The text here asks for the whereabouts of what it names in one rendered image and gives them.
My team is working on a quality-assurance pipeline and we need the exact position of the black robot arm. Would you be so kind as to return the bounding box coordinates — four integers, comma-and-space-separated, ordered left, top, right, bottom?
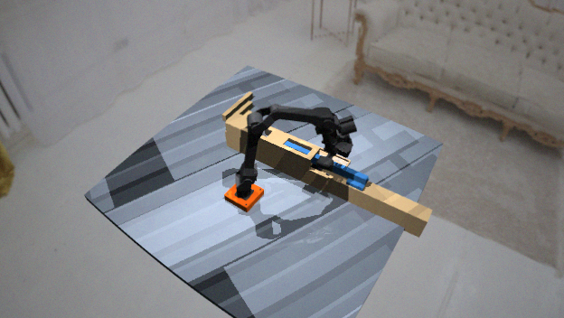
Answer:
234, 104, 357, 201

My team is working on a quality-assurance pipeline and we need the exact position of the brown rectangular bar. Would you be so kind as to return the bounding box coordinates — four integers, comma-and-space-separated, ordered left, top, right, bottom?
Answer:
222, 91, 253, 122

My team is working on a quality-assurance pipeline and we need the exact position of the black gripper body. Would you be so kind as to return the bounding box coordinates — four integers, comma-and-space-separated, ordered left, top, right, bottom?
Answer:
316, 130, 350, 171

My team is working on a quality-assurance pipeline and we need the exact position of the tan rectangular bar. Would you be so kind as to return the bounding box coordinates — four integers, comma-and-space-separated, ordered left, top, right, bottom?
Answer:
231, 101, 252, 117

